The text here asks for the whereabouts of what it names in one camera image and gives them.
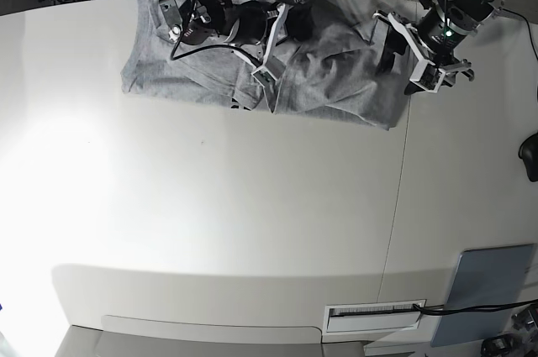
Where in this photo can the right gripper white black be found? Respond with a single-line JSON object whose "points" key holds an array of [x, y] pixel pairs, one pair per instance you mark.
{"points": [[254, 29]]}

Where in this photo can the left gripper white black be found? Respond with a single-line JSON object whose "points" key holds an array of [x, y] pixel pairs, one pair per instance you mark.
{"points": [[431, 41]]}

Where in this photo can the grey T-shirt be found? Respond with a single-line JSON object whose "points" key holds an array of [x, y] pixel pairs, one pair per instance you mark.
{"points": [[283, 57]]}

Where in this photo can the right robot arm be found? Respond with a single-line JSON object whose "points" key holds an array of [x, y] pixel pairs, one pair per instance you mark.
{"points": [[193, 25]]}

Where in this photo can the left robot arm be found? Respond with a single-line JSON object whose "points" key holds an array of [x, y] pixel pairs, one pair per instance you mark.
{"points": [[468, 15]]}

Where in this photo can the black computer mouse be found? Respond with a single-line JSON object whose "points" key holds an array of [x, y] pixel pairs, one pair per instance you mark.
{"points": [[528, 153]]}

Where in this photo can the grey-blue tablet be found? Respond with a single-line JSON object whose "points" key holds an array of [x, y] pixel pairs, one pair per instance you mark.
{"points": [[484, 276]]}

